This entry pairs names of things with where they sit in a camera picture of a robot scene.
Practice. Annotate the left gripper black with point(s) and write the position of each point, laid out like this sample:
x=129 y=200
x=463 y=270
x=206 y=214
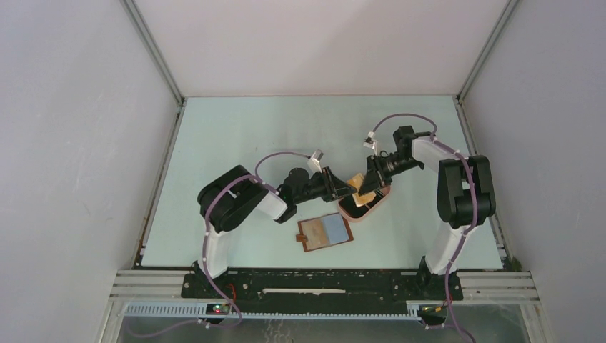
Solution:
x=334 y=188

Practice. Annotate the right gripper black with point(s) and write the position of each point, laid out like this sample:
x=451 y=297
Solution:
x=376 y=174

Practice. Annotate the gold VIP credit card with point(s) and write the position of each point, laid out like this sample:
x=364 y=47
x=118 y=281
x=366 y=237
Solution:
x=360 y=199

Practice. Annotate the pink oval tray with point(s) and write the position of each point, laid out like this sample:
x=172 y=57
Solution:
x=380 y=198

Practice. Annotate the brown leather card holder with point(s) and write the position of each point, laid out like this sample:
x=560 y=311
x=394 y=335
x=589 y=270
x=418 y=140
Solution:
x=337 y=228

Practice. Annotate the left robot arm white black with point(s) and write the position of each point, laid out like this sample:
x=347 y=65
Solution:
x=227 y=201

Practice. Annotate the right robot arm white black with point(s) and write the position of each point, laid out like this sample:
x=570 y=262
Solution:
x=465 y=194

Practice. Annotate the stack of striped credit cards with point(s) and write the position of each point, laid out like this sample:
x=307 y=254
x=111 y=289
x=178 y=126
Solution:
x=348 y=209

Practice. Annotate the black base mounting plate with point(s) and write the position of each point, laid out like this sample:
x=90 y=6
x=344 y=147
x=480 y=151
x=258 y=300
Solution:
x=349 y=291

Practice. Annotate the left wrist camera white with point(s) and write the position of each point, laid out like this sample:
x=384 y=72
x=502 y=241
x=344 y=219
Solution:
x=313 y=161

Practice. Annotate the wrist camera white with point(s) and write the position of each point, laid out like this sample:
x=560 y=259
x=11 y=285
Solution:
x=313 y=161
x=371 y=143

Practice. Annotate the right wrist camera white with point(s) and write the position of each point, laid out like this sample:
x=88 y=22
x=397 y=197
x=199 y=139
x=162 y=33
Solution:
x=371 y=143

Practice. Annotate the grey cable duct rail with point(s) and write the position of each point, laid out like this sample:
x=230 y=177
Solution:
x=202 y=310

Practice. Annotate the aluminium frame post left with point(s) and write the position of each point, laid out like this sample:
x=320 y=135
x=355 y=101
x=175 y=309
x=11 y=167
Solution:
x=136 y=16

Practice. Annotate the aluminium frame post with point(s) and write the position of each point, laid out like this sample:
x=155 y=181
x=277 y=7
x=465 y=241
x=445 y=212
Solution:
x=136 y=16
x=497 y=31

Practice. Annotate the aluminium frame post right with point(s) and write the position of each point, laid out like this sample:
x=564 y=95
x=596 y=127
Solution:
x=497 y=31

